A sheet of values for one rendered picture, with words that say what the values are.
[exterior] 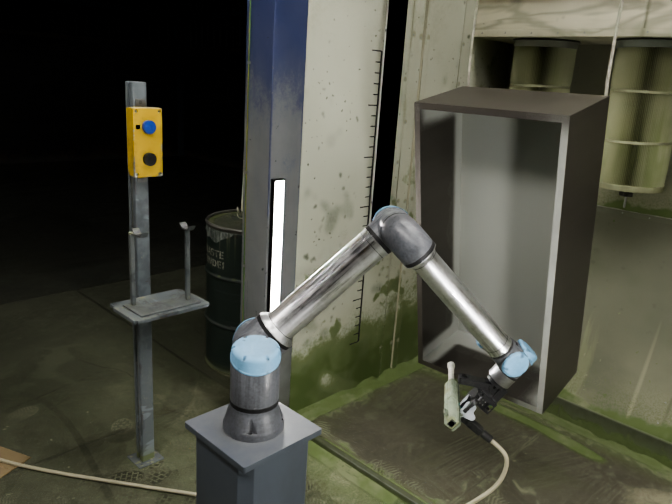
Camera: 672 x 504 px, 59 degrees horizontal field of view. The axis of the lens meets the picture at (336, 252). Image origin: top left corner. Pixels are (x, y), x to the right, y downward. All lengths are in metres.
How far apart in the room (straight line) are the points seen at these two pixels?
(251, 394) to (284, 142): 1.18
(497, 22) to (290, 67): 1.39
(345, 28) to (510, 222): 1.12
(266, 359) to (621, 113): 2.21
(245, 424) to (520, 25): 2.51
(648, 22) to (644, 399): 1.78
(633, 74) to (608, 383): 1.53
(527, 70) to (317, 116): 1.32
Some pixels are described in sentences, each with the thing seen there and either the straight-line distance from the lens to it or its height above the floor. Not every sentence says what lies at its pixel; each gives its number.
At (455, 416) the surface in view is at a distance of 2.22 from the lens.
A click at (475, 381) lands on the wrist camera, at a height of 0.68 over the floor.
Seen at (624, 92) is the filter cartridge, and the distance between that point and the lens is 3.31.
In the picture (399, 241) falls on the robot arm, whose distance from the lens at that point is 1.78.
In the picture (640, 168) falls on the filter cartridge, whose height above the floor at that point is 1.38.
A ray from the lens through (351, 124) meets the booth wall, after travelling 2.86.
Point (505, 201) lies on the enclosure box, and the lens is 2.67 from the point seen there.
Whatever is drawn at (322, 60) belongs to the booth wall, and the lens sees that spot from 2.71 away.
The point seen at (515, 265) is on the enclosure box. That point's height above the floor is 0.96.
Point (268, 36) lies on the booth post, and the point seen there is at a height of 1.84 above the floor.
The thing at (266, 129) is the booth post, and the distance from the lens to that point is 2.55.
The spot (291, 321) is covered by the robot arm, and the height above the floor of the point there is 0.94.
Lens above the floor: 1.69
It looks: 16 degrees down
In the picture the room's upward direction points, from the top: 4 degrees clockwise
